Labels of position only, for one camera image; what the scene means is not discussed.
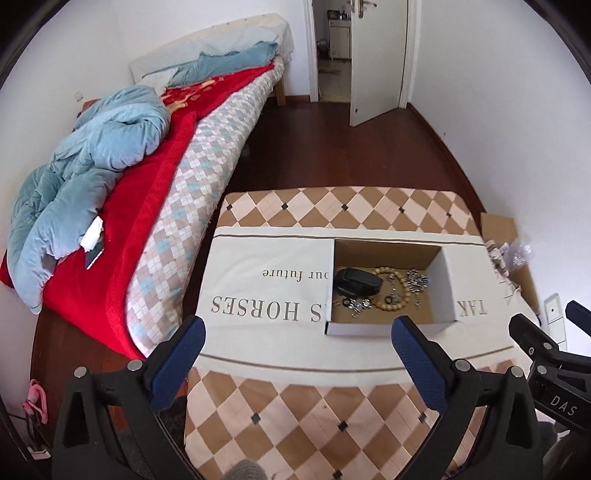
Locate clear plastic wrap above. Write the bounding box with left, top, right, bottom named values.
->
left=501, top=238, right=532, bottom=273

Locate white cardboard box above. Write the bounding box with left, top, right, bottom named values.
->
left=325, top=240, right=456, bottom=338

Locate pink clothes hanger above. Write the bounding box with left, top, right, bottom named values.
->
left=22, top=379, right=48, bottom=425

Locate white pillow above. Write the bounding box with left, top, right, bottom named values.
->
left=130, top=13, right=294, bottom=82

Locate light blue quilt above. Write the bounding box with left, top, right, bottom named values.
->
left=6, top=85, right=170, bottom=314

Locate wooden bead bracelet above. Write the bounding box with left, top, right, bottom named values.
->
left=369, top=266, right=413, bottom=311

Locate phone on bed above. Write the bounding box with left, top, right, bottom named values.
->
left=80, top=216, right=104, bottom=270

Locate argyle bed sheet mattress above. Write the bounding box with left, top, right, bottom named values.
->
left=125, top=56, right=284, bottom=357

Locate white door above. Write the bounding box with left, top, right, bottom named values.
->
left=349, top=0, right=408, bottom=127

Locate red blanket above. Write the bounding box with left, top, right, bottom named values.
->
left=1, top=61, right=273, bottom=359

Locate argyle patterned table cloth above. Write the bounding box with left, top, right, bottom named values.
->
left=184, top=187, right=531, bottom=479

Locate flat brown cardboard sheet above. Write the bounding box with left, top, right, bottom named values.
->
left=481, top=213, right=540, bottom=315

